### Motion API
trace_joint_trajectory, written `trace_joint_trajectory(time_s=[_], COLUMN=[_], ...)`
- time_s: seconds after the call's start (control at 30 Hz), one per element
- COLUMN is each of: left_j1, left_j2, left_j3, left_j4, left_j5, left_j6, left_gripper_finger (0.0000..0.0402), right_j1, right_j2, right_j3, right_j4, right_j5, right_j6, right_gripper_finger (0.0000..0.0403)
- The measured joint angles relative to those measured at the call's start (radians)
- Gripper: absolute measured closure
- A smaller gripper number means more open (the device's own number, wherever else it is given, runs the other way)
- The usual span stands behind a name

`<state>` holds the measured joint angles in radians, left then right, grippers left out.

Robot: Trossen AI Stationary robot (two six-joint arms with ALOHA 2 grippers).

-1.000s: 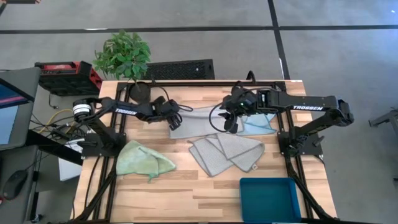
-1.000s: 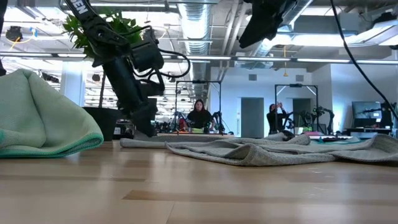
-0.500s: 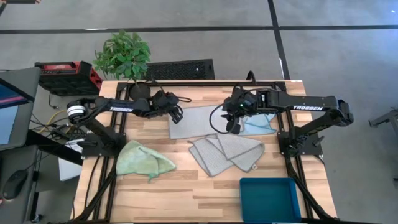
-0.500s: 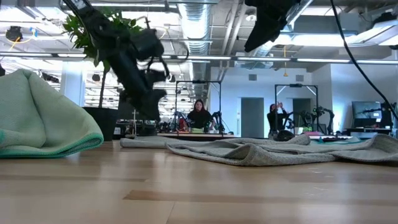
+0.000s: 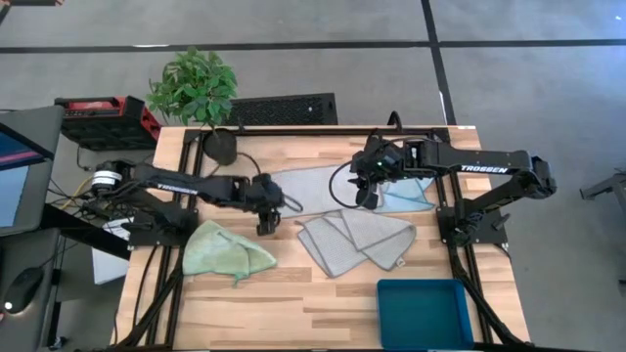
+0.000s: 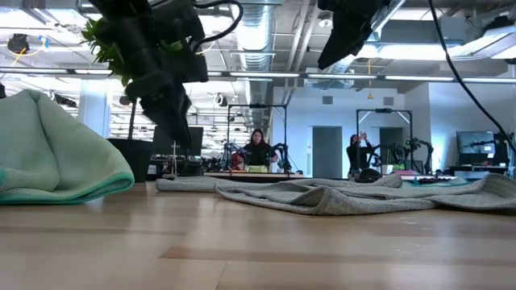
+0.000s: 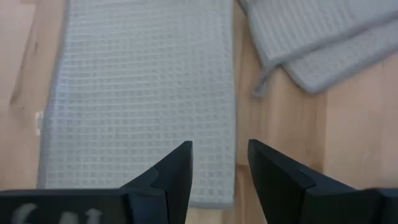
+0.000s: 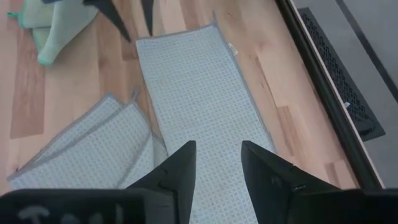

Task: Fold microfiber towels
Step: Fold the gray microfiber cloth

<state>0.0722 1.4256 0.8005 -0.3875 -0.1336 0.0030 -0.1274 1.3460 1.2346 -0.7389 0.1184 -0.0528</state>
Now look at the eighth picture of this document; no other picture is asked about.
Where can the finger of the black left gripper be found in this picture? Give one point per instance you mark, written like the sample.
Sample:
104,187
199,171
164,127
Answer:
148,12
107,12

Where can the black perforated floor mat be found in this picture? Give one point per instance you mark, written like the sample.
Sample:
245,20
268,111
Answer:
342,84

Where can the black table edge rail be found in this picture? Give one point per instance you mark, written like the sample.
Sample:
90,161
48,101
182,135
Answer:
325,93

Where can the grey waffle microfiber towel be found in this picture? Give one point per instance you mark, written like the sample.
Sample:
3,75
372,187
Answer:
202,102
93,149

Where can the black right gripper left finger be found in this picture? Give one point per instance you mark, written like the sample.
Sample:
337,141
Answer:
174,186

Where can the mint green microfiber towel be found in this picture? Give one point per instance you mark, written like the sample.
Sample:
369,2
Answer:
65,28

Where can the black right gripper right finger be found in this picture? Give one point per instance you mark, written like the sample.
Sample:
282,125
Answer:
267,186

